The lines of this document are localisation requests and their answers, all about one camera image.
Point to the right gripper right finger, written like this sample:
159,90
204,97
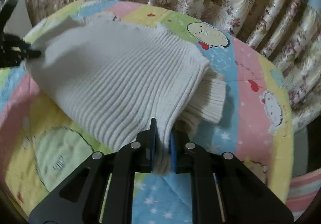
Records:
223,189

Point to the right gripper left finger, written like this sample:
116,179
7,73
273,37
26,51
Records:
101,189

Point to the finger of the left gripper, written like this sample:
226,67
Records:
27,54
10,41

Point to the white ribbed knit sweater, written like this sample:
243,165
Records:
112,78

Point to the white board panel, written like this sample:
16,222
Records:
19,23

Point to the colourful cartoon quilt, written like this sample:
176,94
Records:
40,145

